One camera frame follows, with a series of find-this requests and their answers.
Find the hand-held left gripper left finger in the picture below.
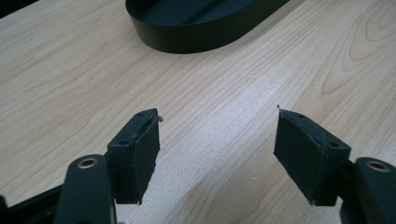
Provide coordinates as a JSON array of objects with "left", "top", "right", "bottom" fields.
[{"left": 106, "top": 107, "right": 164, "bottom": 206}]

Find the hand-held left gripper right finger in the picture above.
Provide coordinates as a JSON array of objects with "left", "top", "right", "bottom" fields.
[{"left": 273, "top": 105, "right": 352, "bottom": 207}]

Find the black oval tray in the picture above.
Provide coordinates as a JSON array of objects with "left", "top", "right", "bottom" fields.
[{"left": 124, "top": 0, "right": 291, "bottom": 55}]

